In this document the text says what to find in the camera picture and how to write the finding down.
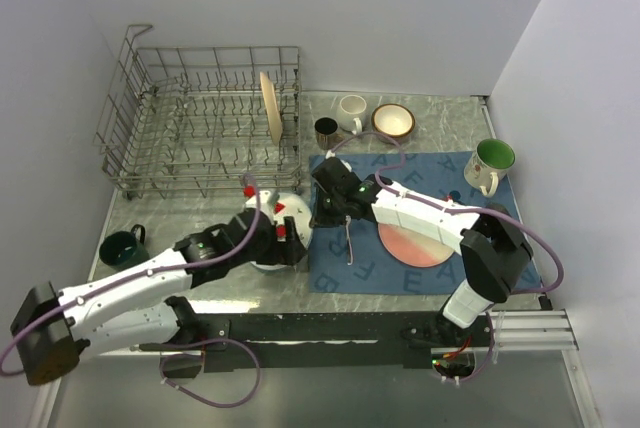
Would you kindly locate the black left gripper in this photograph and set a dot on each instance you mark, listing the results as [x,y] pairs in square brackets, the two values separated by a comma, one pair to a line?
[288,251]

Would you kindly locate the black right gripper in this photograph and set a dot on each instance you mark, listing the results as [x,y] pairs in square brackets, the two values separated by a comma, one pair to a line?
[319,218]

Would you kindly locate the white strawberry pattern plate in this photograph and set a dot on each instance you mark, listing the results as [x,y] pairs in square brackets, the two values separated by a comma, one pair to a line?
[298,208]

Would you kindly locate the beige plate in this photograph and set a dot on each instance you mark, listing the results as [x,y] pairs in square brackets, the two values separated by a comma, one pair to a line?
[271,108]

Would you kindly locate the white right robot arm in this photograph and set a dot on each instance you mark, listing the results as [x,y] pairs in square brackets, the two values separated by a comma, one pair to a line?
[494,251]

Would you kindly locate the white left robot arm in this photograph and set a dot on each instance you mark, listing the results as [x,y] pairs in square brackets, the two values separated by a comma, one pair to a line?
[54,329]

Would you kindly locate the silver fork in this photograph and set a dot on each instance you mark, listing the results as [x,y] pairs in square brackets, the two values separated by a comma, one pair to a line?
[350,254]

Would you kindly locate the blue letter pattern cloth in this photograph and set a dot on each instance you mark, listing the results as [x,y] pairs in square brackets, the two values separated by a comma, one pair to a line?
[362,257]

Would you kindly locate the dark brown metal cup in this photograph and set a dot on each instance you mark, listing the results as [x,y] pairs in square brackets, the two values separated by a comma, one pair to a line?
[327,133]

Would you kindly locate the white ceramic mug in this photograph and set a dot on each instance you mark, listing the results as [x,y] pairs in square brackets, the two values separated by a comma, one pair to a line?
[351,114]

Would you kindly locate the pink and cream plate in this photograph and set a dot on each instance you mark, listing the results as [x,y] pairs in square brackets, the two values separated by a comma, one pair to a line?
[412,248]

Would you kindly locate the brown rimmed ceramic bowl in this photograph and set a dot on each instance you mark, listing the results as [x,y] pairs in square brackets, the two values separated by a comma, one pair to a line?
[393,120]

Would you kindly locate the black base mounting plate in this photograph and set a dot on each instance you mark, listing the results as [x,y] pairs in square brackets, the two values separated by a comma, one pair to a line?
[306,340]

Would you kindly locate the floral mug green inside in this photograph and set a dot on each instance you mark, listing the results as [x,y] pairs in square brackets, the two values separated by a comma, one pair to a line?
[488,165]

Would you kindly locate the dark green mug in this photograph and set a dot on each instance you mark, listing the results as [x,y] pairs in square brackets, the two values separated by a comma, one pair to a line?
[124,249]

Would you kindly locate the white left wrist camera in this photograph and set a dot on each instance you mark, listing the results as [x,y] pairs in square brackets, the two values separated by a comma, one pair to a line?
[268,205]

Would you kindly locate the aluminium frame rail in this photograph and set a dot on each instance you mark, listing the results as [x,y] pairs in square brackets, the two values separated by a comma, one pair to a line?
[535,330]

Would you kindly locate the metal wire dish rack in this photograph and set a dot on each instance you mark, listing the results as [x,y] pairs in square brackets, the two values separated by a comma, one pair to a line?
[181,119]

